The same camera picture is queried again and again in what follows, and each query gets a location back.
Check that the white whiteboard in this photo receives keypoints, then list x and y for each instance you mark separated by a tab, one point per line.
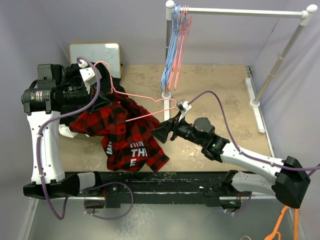
95	52

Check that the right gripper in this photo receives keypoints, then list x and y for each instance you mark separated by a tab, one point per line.
162	133

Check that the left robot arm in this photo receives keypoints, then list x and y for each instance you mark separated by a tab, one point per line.
42	103

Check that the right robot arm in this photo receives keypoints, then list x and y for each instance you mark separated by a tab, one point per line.
282	178

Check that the green laundry basket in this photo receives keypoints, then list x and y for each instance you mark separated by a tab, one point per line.
91	139

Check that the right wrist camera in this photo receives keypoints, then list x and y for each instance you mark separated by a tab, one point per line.
183	107

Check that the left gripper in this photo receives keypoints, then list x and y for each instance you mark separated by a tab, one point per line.
103	101

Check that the blue hangers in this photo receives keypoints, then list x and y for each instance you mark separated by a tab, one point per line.
172	33

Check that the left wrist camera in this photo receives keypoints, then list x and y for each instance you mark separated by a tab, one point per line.
90	75

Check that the white clothes rack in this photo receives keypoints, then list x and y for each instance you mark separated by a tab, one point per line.
304	17

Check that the red black plaid shirt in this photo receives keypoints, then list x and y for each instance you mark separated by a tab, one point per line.
125	128

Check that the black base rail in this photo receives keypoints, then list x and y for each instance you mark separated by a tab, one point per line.
167	188

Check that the pink hangers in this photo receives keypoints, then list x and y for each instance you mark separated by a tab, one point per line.
185	22

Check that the single pink hanger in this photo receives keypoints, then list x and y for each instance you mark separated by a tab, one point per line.
168	102

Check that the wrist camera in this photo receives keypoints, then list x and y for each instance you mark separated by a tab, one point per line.
90	75
183	107

